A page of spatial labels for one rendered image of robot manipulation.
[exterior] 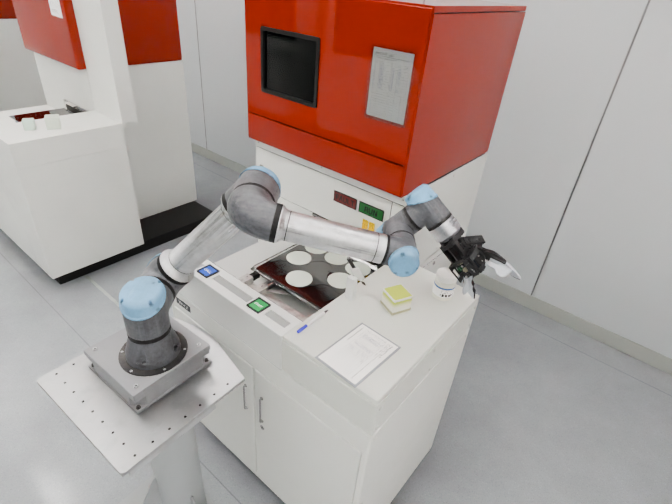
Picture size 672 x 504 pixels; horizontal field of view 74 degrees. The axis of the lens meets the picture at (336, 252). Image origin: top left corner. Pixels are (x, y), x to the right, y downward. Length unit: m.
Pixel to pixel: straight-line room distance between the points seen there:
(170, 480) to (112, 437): 0.49
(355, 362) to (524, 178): 2.06
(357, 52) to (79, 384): 1.32
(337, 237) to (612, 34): 2.10
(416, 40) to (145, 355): 1.19
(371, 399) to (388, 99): 0.92
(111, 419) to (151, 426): 0.11
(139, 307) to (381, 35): 1.06
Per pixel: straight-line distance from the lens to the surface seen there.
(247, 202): 1.06
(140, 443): 1.34
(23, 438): 2.58
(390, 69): 1.51
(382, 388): 1.23
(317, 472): 1.65
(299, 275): 1.68
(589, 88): 2.87
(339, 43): 1.63
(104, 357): 1.47
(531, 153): 3.00
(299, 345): 1.31
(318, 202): 1.91
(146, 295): 1.28
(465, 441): 2.43
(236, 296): 1.49
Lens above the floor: 1.89
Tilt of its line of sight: 33 degrees down
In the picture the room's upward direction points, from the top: 5 degrees clockwise
